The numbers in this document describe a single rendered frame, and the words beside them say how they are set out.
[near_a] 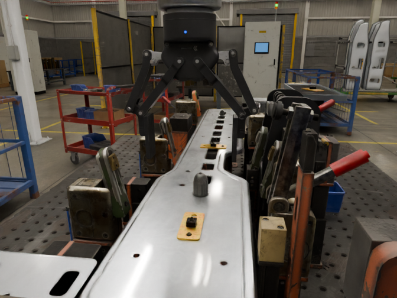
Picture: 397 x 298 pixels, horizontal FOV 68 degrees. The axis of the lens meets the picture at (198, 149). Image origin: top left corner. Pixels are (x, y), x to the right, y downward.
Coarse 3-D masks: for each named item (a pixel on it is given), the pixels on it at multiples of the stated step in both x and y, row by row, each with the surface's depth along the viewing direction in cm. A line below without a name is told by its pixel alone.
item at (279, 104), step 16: (272, 112) 44; (288, 112) 43; (304, 112) 42; (288, 128) 45; (304, 128) 42; (288, 144) 43; (288, 160) 44; (288, 176) 45; (272, 192) 49; (288, 192) 46
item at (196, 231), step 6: (186, 216) 54; (198, 216) 54; (186, 222) 51; (192, 222) 50; (198, 222) 52; (180, 228) 50; (186, 228) 50; (192, 228) 50; (198, 228) 50; (180, 234) 49; (186, 234) 49; (192, 234) 49; (198, 234) 49; (192, 240) 47
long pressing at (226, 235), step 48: (192, 144) 98; (240, 144) 97; (192, 192) 64; (240, 192) 64; (144, 240) 48; (240, 240) 48; (96, 288) 38; (144, 288) 38; (192, 288) 38; (240, 288) 38
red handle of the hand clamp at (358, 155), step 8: (360, 152) 44; (344, 160) 44; (352, 160) 44; (360, 160) 43; (368, 160) 43; (328, 168) 45; (336, 168) 44; (344, 168) 44; (352, 168) 44; (320, 176) 45; (328, 176) 45; (336, 176) 45
